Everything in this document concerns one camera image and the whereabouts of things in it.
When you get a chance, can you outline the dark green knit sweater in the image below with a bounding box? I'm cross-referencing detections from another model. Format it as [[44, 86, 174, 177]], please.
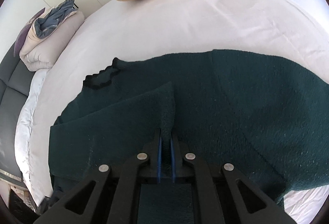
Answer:
[[48, 49, 329, 224]]

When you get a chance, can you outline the white mattress edge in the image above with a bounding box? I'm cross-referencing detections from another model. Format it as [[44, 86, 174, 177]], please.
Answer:
[[14, 68, 50, 178]]

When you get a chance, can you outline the white bed sheet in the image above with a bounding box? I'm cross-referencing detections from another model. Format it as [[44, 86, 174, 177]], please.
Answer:
[[28, 0, 329, 219]]

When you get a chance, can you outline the pale pink folded duvet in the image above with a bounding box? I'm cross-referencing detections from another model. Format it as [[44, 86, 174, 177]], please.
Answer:
[[19, 10, 85, 72]]

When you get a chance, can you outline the blue grey crumpled cloth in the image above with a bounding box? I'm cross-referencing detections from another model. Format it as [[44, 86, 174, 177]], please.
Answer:
[[33, 0, 78, 40]]

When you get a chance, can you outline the purple pillow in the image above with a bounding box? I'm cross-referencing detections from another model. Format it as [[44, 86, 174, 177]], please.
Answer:
[[13, 8, 45, 57]]

